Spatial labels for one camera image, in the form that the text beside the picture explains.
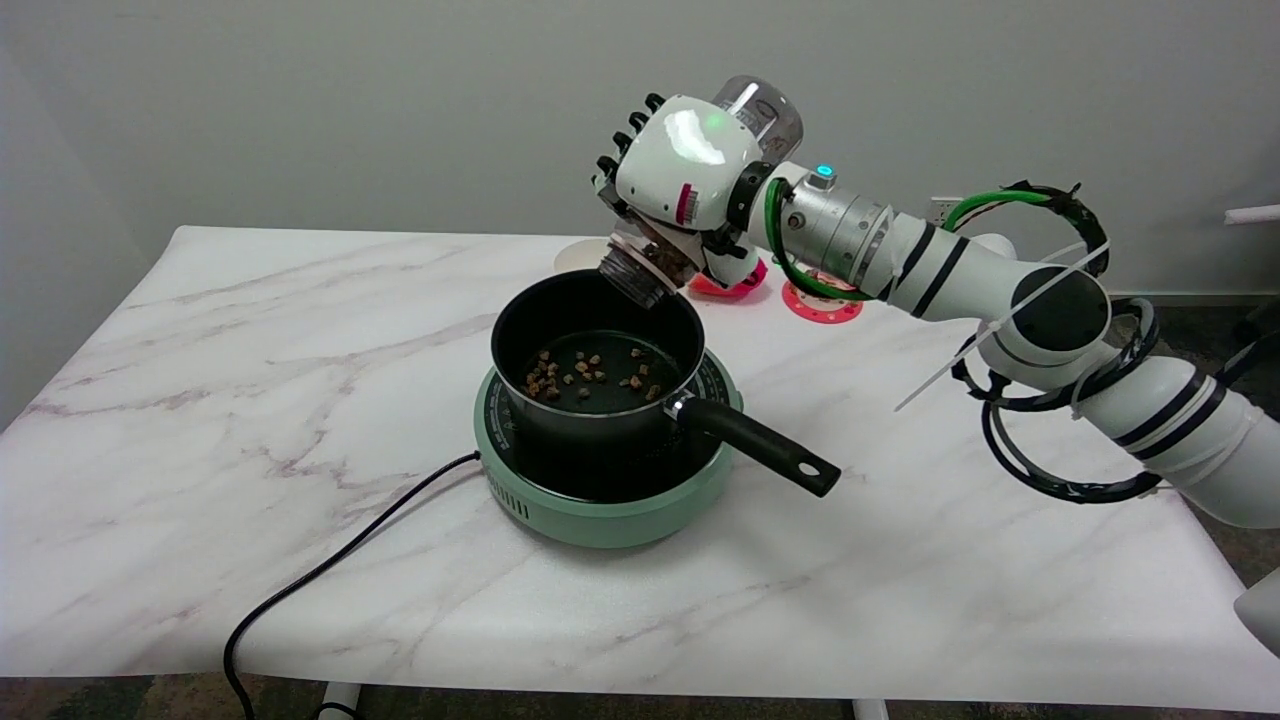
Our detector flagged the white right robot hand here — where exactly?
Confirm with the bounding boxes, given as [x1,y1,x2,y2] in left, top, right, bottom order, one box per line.
[592,92,774,291]

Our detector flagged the clear plastic bottle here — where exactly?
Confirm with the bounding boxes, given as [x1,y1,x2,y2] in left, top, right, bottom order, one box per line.
[597,75,805,309]

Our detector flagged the black soup pot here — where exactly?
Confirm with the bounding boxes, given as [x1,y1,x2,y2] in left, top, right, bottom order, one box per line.
[490,268,843,499]

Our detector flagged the red mango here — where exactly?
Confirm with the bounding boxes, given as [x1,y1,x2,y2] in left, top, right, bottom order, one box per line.
[688,258,769,300]

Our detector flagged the pink round coaster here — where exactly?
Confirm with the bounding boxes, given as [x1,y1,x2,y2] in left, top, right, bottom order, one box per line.
[781,268,865,325]

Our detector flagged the brown food pieces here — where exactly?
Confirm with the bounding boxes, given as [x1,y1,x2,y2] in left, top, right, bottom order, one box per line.
[523,346,664,403]

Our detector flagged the green induction cooker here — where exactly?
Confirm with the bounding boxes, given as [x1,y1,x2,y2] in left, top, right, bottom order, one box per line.
[473,348,745,550]

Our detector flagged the green robot cable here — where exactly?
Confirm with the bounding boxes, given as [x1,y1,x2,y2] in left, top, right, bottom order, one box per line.
[764,178,1051,303]

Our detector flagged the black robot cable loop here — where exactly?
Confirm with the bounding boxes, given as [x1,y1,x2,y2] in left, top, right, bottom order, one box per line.
[950,182,1280,504]

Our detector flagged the black power cord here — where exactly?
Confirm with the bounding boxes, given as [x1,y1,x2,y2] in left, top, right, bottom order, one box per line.
[222,450,483,720]

